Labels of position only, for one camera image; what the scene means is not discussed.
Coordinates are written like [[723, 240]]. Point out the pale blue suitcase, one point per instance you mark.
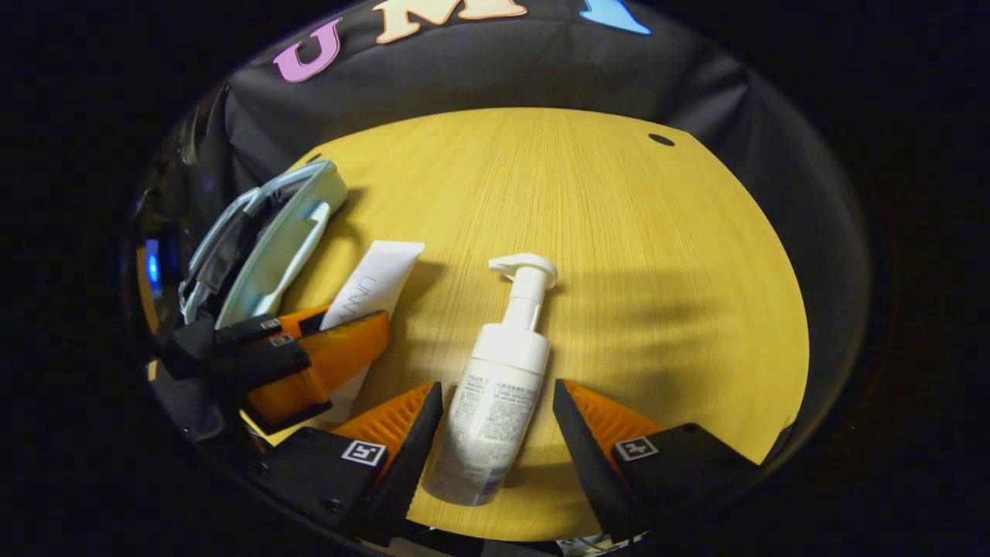
[[290, 232]]

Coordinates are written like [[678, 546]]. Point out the white pump bottle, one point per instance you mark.
[[495, 402]]

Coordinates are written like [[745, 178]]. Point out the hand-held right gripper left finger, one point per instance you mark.
[[414, 456]]

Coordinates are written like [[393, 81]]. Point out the white squeeze tube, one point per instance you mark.
[[379, 275]]

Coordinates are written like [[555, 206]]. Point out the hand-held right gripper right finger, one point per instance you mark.
[[588, 456]]

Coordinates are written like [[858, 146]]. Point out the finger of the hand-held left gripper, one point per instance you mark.
[[332, 363], [251, 330]]

